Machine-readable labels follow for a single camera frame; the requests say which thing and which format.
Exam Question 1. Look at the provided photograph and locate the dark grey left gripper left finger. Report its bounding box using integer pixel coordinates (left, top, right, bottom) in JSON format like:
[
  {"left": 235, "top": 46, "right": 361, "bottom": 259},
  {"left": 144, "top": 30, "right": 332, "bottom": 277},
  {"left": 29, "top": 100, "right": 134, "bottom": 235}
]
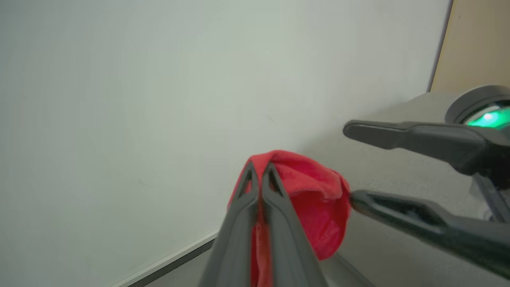
[{"left": 198, "top": 161, "right": 261, "bottom": 287}]

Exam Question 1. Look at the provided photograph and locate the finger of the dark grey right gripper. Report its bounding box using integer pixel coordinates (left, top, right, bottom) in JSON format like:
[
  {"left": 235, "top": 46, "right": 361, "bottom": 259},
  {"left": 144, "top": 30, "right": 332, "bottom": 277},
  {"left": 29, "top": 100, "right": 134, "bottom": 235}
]
[
  {"left": 343, "top": 120, "right": 496, "bottom": 176},
  {"left": 349, "top": 190, "right": 510, "bottom": 279}
]

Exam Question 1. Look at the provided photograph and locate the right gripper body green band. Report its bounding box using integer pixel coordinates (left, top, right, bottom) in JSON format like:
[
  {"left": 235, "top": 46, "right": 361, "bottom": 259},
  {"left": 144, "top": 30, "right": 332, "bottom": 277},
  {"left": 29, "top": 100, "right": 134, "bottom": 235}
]
[{"left": 445, "top": 85, "right": 510, "bottom": 224}]

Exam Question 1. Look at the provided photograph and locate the red cloth garment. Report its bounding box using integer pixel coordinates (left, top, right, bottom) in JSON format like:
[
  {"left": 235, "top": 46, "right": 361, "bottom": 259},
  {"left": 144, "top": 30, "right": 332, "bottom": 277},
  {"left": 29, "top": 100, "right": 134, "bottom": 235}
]
[{"left": 227, "top": 150, "right": 352, "bottom": 287}]

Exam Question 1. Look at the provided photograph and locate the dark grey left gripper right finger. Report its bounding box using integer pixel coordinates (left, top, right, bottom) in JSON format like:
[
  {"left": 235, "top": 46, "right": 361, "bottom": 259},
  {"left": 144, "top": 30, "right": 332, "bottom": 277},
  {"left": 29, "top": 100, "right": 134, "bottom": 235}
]
[{"left": 261, "top": 162, "right": 328, "bottom": 287}]

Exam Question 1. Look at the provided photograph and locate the beige wooden panel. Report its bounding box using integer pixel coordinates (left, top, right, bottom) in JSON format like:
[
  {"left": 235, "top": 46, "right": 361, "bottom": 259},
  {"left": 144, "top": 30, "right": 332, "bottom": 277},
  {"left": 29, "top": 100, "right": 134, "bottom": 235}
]
[{"left": 427, "top": 0, "right": 510, "bottom": 93}]

